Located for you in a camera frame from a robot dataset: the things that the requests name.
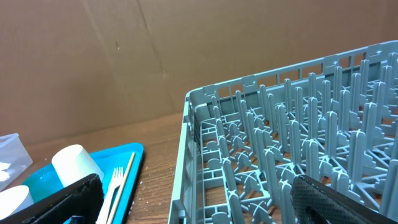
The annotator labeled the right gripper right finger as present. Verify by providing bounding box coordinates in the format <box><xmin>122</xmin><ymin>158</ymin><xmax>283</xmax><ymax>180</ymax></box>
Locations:
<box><xmin>290</xmin><ymin>175</ymin><xmax>397</xmax><ymax>224</ymax></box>

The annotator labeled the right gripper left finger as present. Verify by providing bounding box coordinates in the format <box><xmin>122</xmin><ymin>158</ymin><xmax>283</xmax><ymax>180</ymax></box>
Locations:
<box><xmin>1</xmin><ymin>174</ymin><xmax>104</xmax><ymax>224</ymax></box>

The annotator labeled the white upturned cup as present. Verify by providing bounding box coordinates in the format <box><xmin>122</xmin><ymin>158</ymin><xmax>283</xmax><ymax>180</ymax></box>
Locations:
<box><xmin>52</xmin><ymin>144</ymin><xmax>104</xmax><ymax>187</ymax></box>

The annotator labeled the light green bowl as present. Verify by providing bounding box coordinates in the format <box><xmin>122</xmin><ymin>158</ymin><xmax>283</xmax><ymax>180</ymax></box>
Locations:
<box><xmin>0</xmin><ymin>185</ymin><xmax>34</xmax><ymax>220</ymax></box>

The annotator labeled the clear plastic waste bin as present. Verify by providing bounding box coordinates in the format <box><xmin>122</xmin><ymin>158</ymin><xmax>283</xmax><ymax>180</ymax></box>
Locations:
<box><xmin>0</xmin><ymin>133</ymin><xmax>33</xmax><ymax>190</ymax></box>

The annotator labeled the grey dishwasher rack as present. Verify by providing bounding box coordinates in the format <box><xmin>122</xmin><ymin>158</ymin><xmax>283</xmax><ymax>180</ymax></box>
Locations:
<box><xmin>168</xmin><ymin>40</ymin><xmax>397</xmax><ymax>223</ymax></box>

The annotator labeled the white plastic fork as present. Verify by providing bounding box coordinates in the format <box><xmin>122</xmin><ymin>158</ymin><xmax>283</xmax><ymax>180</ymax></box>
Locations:
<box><xmin>96</xmin><ymin>167</ymin><xmax>124</xmax><ymax>224</ymax></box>

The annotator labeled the teal serving tray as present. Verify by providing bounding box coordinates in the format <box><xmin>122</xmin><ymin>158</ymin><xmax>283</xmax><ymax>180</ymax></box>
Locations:
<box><xmin>22</xmin><ymin>142</ymin><xmax>144</xmax><ymax>223</ymax></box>

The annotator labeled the wooden chopstick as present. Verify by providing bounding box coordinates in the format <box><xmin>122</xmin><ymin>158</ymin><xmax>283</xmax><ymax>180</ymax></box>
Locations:
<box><xmin>106</xmin><ymin>152</ymin><xmax>135</xmax><ymax>224</ymax></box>

